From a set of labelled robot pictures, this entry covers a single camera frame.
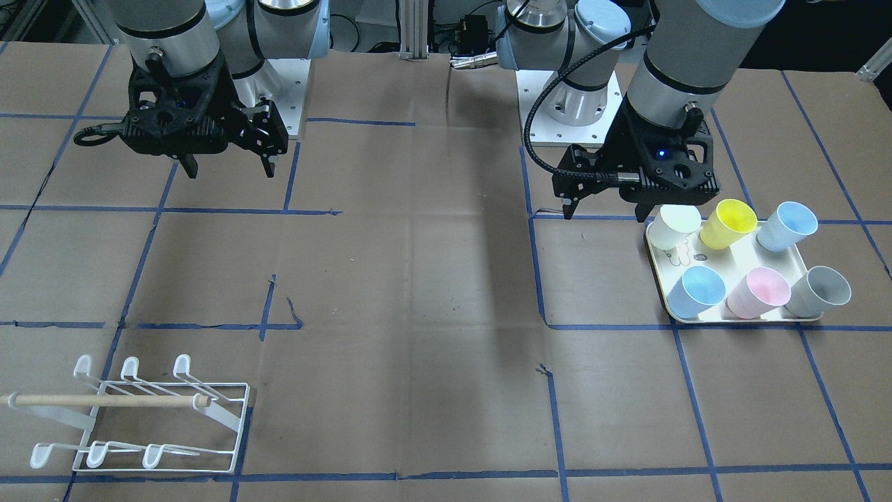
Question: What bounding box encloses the yellow plastic cup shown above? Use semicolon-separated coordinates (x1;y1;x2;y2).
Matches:
700;198;758;250

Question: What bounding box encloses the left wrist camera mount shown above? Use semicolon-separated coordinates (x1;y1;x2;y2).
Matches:
551;144;641;204

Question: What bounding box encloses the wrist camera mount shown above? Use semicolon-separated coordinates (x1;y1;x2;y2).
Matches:
231;98;288;160
551;144;641;204

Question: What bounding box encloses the light blue cup far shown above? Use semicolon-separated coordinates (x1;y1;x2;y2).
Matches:
755;201;819;253

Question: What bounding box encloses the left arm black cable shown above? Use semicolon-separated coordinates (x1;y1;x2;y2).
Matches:
524;26;652;183

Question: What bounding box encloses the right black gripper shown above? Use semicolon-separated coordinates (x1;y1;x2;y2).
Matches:
120;50;276;178

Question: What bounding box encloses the aluminium frame post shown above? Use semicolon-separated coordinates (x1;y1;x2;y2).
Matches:
395;0;434;61

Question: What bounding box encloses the light blue plastic cup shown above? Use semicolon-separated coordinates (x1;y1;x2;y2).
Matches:
666;266;727;319

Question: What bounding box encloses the grey plastic cup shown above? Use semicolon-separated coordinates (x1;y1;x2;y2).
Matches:
785;266;852;318

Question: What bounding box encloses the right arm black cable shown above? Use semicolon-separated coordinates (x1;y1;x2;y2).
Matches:
73;123;130;147

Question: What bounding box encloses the white wire cup rack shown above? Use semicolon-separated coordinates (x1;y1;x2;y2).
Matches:
2;353;254;476

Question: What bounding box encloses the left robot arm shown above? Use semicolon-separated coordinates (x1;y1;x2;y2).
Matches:
494;1;783;221

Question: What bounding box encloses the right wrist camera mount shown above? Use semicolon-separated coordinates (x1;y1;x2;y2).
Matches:
231;98;288;160

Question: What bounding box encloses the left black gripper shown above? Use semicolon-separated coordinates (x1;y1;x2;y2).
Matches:
562;98;720;223

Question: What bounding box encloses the black power box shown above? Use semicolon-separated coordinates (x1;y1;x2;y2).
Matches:
452;14;490;56

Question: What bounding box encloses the white plastic cup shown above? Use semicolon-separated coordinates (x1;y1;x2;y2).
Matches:
646;204;702;250

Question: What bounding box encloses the pink plastic cup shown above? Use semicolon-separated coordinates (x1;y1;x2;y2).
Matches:
726;266;792;319

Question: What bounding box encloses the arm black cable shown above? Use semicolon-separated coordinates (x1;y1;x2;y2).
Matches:
524;26;652;183
73;123;130;147

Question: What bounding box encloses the cream serving tray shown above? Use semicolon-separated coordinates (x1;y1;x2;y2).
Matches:
645;223;824;324

